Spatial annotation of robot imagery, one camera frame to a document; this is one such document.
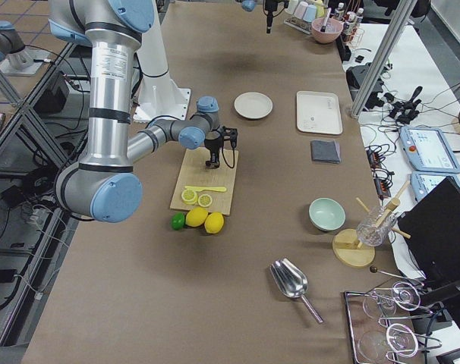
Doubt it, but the blue teach pendant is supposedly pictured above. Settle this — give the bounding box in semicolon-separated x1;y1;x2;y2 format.
399;126;460;174
410;171;460;202

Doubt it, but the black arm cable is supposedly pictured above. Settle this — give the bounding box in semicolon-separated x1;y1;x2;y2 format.
219;127;239;170

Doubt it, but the green lime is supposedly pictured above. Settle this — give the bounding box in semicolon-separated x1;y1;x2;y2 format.
171;212;186;231

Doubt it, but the wine glass upper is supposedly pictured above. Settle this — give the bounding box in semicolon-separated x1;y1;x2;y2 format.
362;281;421;319

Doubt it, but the aluminium frame post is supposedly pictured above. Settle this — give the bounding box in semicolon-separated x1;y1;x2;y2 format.
350;0;417;119

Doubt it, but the pink bowl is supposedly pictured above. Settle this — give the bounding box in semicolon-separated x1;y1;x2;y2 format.
311;17;343;44

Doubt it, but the white upturned cup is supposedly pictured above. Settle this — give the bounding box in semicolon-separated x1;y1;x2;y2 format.
294;1;317;23

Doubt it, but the blue teach pendant lower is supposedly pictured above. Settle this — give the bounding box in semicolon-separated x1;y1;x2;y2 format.
410;171;460;202

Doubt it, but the yellow plastic knife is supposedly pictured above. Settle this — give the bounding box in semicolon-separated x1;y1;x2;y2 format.
184;185;227;193

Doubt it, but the cream rectangular tray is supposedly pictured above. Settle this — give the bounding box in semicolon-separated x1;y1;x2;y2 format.
296;91;343;135

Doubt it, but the mint green bowl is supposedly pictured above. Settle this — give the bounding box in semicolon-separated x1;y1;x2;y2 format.
308;198;345;231

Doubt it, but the lemon slice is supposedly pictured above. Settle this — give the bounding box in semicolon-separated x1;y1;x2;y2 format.
197;193;213;208
181;189;198;205

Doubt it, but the blue teach pendant upper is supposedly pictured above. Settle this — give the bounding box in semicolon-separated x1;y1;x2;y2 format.
399;126;460;174

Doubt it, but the yellow lemon lower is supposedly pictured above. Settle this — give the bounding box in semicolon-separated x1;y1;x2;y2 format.
204;212;225;234

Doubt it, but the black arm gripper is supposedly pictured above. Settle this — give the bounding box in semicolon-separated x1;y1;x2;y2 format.
204;126;238;168

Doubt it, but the black monitor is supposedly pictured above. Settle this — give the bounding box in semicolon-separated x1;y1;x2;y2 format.
399;177;460;283

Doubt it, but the black wire glass rack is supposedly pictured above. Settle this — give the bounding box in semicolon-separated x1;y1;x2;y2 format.
343;281;443;363

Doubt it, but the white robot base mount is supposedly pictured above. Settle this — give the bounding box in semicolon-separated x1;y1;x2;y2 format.
134;15;191;123

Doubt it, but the clear glass cup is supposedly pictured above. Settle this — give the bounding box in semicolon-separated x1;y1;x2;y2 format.
357;206;397;247

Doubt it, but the wine glass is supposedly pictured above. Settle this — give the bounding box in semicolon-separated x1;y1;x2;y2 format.
358;323;418;363
362;281;421;319

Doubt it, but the white wire cup rack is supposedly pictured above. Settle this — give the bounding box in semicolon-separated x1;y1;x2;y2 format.
284;16;311;34

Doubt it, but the wine glass lower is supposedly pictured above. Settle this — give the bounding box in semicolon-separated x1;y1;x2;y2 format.
358;323;418;363

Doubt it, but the metal scoop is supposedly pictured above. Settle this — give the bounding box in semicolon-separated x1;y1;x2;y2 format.
269;258;323;324

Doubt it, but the yellow lemon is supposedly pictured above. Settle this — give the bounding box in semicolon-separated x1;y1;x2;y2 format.
204;212;225;234
185;206;209;228

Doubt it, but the lemon slice upper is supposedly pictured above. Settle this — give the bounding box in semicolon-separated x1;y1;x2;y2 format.
181;189;198;205

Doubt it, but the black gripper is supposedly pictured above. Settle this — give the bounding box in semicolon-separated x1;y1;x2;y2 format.
263;0;280;27

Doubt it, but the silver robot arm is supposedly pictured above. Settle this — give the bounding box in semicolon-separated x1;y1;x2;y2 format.
49;1;238;223

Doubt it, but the yellow lemon upper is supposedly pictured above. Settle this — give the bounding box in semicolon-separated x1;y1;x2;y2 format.
185;206;209;228

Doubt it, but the wooden cup stand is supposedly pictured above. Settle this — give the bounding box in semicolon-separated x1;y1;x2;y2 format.
332;180;411;268

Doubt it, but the grey folded cloth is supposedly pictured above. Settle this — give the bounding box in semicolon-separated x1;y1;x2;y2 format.
310;140;341;164

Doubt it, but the cream round plate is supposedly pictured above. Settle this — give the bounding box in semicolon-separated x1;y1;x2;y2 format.
234;92;273;120

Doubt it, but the copper wire bottle rack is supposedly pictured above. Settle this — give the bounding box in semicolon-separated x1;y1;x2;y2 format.
329;0;364;49

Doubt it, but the bamboo cutting board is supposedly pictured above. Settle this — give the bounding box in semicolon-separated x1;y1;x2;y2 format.
169;147;238;215

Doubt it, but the lemon slice lower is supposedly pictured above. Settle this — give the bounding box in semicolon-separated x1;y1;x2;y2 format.
197;193;213;208

